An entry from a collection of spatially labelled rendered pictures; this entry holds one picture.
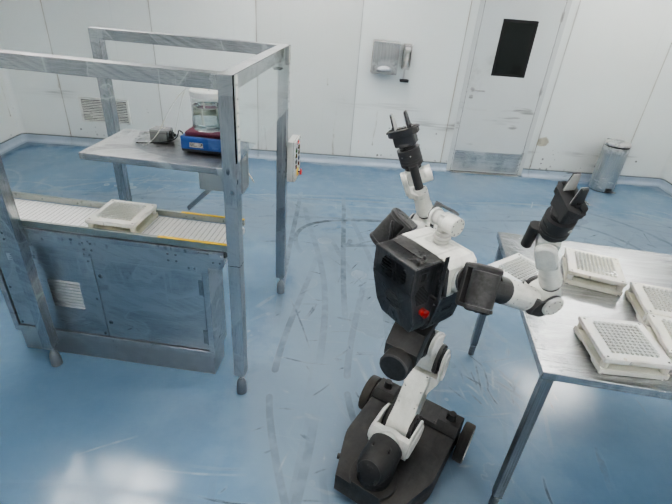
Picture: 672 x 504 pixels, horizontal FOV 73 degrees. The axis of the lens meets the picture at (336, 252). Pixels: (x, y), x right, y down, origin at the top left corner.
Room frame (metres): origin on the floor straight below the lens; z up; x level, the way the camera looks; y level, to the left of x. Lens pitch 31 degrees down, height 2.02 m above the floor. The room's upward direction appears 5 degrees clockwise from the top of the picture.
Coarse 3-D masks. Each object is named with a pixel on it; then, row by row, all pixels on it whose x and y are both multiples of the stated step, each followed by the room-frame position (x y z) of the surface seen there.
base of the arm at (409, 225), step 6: (396, 210) 1.55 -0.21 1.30; (396, 216) 1.52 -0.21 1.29; (402, 216) 1.54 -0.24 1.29; (408, 216) 1.59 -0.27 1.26; (402, 222) 1.51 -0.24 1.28; (408, 222) 1.52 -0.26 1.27; (414, 222) 1.57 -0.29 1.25; (408, 228) 1.49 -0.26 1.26; (414, 228) 1.52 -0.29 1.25; (372, 234) 1.55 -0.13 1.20; (372, 240) 1.52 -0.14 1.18
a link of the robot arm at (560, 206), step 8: (560, 184) 1.21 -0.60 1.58; (560, 192) 1.18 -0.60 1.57; (568, 192) 1.19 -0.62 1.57; (576, 192) 1.18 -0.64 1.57; (552, 200) 1.21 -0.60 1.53; (560, 200) 1.17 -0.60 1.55; (568, 200) 1.15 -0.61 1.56; (552, 208) 1.20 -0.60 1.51; (560, 208) 1.16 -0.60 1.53; (568, 208) 1.12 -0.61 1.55; (576, 208) 1.13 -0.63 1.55; (584, 208) 1.12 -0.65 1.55; (544, 216) 1.20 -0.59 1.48; (552, 216) 1.19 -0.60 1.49; (560, 216) 1.15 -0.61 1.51; (568, 216) 1.12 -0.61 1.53; (576, 216) 1.11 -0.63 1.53; (544, 224) 1.19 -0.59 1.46; (552, 224) 1.17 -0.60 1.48; (560, 224) 1.17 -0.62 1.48; (568, 224) 1.17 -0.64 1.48; (552, 232) 1.17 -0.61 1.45; (560, 232) 1.16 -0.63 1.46; (568, 232) 1.17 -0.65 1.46
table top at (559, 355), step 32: (608, 256) 2.12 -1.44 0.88; (640, 256) 2.15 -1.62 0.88; (576, 288) 1.78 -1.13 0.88; (544, 320) 1.51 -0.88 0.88; (576, 320) 1.53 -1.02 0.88; (544, 352) 1.32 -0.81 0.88; (576, 352) 1.33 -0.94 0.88; (576, 384) 1.20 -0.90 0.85; (608, 384) 1.18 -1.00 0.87; (640, 384) 1.19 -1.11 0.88
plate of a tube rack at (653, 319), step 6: (648, 318) 1.50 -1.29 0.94; (654, 318) 1.49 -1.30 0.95; (660, 318) 1.50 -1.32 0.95; (666, 318) 1.50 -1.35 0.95; (654, 324) 1.45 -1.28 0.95; (660, 324) 1.46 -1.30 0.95; (654, 330) 1.43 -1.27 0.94; (660, 330) 1.42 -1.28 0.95; (666, 330) 1.42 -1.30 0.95; (660, 336) 1.38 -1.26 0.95; (666, 336) 1.38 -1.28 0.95; (660, 342) 1.36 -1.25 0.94; (666, 342) 1.35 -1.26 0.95; (666, 348) 1.31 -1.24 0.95; (666, 354) 1.30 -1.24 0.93
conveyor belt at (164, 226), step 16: (32, 208) 2.10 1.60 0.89; (48, 208) 2.11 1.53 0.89; (64, 208) 2.13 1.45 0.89; (80, 208) 2.14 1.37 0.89; (80, 224) 1.97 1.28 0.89; (160, 224) 2.04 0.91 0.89; (176, 224) 2.06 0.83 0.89; (192, 224) 2.07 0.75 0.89; (208, 224) 2.09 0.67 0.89; (224, 224) 2.10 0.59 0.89; (208, 240) 1.92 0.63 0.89; (224, 240) 1.93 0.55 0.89
